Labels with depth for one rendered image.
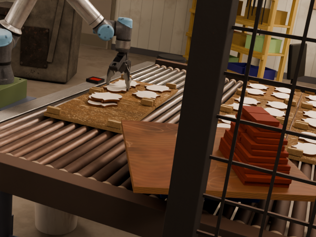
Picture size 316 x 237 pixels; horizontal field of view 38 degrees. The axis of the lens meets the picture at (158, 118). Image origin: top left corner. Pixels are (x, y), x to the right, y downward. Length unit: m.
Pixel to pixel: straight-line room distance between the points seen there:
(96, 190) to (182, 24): 7.59
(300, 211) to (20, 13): 1.54
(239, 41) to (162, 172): 6.08
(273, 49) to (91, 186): 5.84
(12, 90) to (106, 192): 1.07
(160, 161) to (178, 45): 7.57
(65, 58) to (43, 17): 0.58
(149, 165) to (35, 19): 4.93
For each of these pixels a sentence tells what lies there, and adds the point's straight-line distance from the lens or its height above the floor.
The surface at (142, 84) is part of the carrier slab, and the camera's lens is 2.52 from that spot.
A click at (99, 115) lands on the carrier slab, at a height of 0.94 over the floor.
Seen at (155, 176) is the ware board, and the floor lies 1.04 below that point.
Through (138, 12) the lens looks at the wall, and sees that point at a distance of 8.92.
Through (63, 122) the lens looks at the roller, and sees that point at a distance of 1.85.
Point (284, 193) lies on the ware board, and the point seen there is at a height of 1.04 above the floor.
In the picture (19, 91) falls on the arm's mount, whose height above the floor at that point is 0.91.
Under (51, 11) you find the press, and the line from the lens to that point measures 5.97.
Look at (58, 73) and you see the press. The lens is 6.06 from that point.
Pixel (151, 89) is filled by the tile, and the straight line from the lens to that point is 2.40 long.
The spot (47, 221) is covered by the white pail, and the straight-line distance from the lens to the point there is 2.77.
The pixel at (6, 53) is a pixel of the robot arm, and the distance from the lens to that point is 2.18.
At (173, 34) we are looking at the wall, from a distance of 8.78.
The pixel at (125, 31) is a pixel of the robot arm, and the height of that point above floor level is 1.24.
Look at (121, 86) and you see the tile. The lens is 2.36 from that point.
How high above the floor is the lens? 1.52
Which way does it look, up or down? 17 degrees down
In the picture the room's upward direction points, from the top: 8 degrees clockwise
